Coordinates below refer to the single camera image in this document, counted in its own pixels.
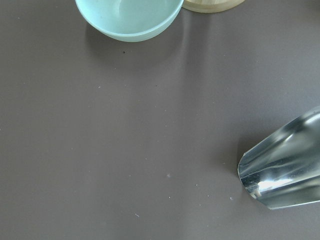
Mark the green bowl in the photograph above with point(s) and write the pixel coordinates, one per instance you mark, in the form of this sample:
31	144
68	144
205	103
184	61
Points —
129	20

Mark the wooden cup tree stand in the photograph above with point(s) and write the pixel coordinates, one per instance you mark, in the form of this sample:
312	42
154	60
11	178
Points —
210	6

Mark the metal scoop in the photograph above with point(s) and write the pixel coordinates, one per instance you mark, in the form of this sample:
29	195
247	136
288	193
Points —
283	170

